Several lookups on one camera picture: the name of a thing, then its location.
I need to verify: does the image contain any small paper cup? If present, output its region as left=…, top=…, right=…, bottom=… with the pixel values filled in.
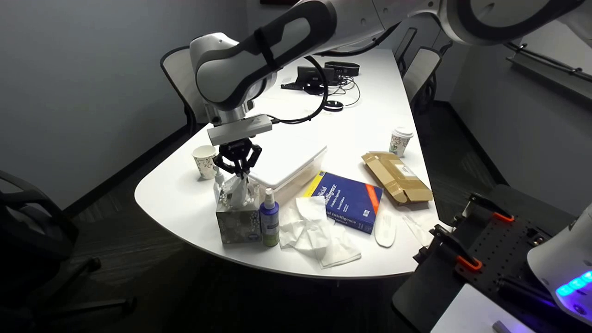
left=193, top=146, right=217, bottom=180

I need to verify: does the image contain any black cable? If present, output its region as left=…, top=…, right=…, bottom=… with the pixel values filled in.
left=265, top=54, right=367, bottom=126

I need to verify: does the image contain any black office chair foreground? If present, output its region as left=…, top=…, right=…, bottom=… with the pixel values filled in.
left=0, top=172, right=138, bottom=333

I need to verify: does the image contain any black conference phone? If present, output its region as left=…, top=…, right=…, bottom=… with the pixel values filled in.
left=284, top=61, right=360, bottom=95

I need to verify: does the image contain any grey patterned tissue box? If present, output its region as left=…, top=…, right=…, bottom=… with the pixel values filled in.
left=217, top=198, right=262, bottom=246

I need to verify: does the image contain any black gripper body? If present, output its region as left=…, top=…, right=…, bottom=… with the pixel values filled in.
left=215, top=139, right=263, bottom=176

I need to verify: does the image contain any white tissue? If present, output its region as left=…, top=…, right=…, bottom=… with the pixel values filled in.
left=215, top=169, right=256, bottom=211

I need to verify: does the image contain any black perforated mounting board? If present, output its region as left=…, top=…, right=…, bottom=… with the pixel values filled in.
left=393, top=219, right=592, bottom=333

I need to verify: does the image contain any white lidded coffee cup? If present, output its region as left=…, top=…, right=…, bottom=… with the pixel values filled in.
left=389, top=128, right=413, bottom=158

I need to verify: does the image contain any blue spray bottle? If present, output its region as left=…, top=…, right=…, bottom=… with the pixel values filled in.
left=260, top=189, right=280, bottom=248

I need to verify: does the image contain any black clamp orange handle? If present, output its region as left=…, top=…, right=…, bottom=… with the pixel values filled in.
left=413, top=224, right=484, bottom=272

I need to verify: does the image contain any white robot base blue light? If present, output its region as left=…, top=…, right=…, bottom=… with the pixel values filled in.
left=528, top=206, right=592, bottom=326

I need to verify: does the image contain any round black speaker puck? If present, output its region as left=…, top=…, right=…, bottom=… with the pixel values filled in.
left=324, top=100, right=345, bottom=113

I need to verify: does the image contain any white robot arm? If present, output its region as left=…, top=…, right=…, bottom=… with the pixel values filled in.
left=189, top=0, right=591, bottom=178

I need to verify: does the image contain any grey office chair middle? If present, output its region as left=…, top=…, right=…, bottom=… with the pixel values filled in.
left=404, top=48, right=441, bottom=102

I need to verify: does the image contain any white paper sheet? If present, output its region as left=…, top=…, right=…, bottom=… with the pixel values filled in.
left=430, top=283, right=535, bottom=333

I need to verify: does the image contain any black mesh office chair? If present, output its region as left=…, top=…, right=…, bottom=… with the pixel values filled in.
left=162, top=47, right=210, bottom=134

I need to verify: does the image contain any blue and orange book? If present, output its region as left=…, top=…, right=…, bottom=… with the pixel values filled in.
left=304, top=172, right=384, bottom=233

